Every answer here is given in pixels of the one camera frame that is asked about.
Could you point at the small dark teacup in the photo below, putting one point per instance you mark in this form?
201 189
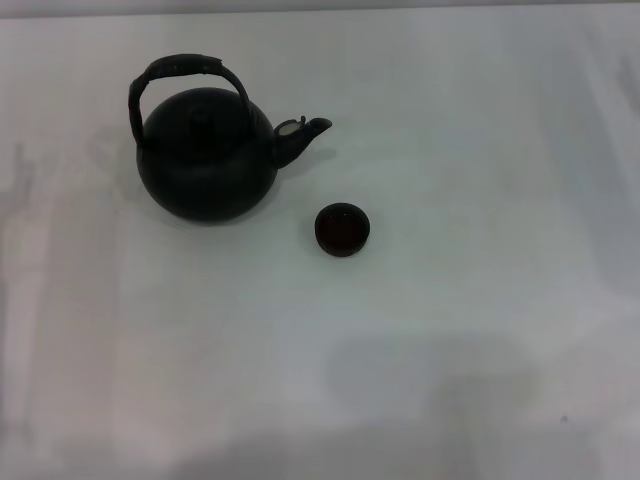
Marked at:
342 232

